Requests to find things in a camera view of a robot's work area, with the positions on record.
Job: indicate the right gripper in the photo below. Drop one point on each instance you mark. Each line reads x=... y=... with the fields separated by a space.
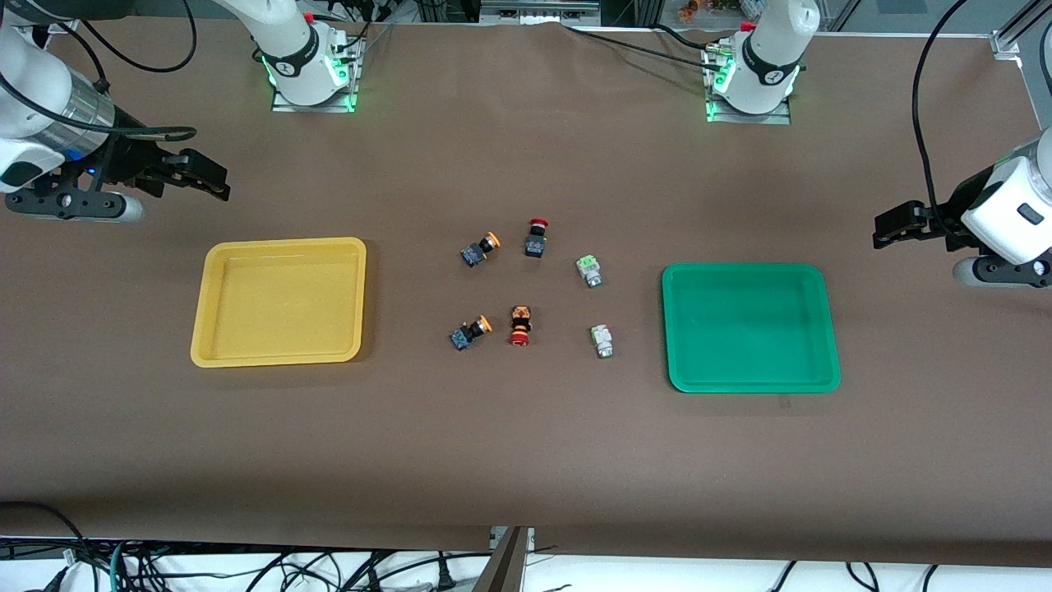
x=130 y=163

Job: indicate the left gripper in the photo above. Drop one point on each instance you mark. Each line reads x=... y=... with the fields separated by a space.
x=945 y=215

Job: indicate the green plastic tray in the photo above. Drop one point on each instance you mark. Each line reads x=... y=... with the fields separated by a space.
x=748 y=329

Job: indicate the yellow push button switch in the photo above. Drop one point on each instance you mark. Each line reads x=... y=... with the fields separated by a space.
x=477 y=252
x=468 y=333

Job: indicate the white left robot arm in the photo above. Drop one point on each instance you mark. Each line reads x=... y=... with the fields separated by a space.
x=772 y=49

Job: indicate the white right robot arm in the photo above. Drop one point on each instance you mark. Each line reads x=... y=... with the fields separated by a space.
x=25 y=90

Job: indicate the yellow plastic tray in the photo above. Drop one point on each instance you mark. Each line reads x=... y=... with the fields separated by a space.
x=279 y=304

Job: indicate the red button black body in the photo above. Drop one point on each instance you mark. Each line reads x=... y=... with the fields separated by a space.
x=536 y=242

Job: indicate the red button orange body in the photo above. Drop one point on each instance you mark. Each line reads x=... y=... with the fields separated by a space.
x=520 y=325

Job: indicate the grey metal box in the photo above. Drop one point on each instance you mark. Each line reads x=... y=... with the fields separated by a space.
x=538 y=10

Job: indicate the brown table cover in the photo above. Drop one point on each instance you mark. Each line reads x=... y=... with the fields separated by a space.
x=526 y=460

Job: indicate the aluminium profile leg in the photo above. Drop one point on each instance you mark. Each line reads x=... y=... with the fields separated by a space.
x=509 y=567

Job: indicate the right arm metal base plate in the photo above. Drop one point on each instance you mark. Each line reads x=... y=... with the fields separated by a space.
x=283 y=105

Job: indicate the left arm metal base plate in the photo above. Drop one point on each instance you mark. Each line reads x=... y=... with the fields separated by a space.
x=781 y=117

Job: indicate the aluminium frame corner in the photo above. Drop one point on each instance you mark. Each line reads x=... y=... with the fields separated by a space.
x=1007 y=43

